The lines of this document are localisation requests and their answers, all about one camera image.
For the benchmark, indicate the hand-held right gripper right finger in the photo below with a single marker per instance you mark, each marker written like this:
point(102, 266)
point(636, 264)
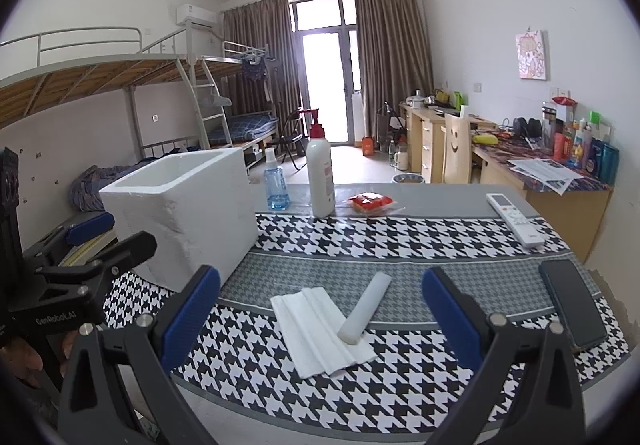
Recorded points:
point(450, 320)

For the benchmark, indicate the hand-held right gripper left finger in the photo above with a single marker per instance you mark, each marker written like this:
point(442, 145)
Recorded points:
point(190, 320)

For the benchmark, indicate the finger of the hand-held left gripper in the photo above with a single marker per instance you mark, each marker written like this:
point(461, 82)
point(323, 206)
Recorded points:
point(90, 225)
point(135, 247)

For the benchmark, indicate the white foam roll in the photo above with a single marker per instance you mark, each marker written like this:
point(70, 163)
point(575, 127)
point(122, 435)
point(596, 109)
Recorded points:
point(367, 305)

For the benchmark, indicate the white foam box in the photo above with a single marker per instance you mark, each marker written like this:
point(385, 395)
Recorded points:
point(210, 205)

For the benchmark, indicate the white tissue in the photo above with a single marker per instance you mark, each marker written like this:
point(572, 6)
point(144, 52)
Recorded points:
point(310, 335)

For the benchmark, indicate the person's left hand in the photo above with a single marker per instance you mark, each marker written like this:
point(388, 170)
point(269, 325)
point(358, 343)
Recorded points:
point(20, 362)

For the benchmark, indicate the blue plaid blanket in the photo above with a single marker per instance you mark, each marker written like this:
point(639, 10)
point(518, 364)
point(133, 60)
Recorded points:
point(90, 185)

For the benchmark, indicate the houndstooth tablecloth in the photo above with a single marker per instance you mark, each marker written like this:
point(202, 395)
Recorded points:
point(400, 245)

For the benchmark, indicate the white remote control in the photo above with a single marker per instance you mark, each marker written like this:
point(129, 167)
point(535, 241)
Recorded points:
point(515, 220)

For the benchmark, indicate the black smartphone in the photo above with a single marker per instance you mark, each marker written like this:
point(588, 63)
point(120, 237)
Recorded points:
point(572, 302)

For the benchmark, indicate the red snack packet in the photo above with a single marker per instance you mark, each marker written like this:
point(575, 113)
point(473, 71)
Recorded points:
point(371, 203)

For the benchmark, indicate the blue spray bottle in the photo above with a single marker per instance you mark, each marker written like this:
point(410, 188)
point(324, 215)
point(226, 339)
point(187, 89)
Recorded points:
point(276, 190)

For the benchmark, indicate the large grey metal bunk bed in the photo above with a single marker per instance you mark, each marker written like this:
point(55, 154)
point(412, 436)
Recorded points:
point(90, 70)

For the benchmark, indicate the long wooden desk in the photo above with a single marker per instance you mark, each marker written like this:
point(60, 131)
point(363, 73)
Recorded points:
point(500, 170)

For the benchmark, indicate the small grey metal bunk bed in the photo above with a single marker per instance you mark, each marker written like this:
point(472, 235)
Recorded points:
point(240, 125)

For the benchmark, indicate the blue checked mattress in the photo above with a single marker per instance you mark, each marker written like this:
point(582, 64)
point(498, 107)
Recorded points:
point(245, 125)

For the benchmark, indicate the wooden chair with smiley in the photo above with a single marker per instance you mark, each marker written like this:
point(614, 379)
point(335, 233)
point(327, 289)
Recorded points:
point(456, 150)

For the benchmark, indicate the printed paper sheets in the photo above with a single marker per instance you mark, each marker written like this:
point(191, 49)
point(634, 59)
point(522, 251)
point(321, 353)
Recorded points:
point(545, 172)

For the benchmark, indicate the yellow cloth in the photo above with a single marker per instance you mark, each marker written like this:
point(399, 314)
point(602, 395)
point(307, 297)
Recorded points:
point(486, 139)

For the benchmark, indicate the black folding chair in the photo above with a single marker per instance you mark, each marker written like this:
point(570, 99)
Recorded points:
point(292, 140)

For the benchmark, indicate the orange bottle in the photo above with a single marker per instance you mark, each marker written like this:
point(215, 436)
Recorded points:
point(369, 146)

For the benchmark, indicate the white pump bottle red cap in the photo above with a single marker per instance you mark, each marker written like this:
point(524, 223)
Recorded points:
point(320, 175)

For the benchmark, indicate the hanging dark clothes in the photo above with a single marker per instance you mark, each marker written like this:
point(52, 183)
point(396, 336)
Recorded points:
point(255, 72)

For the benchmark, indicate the group of toiletry bottles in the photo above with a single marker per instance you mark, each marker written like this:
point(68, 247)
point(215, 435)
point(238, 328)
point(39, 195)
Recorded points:
point(585, 150)

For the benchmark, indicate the white cooker pot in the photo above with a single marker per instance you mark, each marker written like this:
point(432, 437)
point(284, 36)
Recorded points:
point(416, 101)

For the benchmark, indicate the green bag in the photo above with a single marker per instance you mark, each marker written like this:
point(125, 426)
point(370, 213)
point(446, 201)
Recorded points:
point(459, 99)

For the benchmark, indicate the white air conditioner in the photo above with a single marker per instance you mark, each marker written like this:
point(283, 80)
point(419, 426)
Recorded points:
point(196, 14)

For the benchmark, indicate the brown curtain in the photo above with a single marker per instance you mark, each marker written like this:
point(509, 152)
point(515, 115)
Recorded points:
point(260, 30)
point(392, 60)

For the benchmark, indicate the glass balcony door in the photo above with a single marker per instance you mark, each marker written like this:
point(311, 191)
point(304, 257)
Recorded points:
point(325, 75)

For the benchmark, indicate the pink wall poster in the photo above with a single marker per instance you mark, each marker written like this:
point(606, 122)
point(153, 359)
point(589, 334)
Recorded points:
point(532, 54)

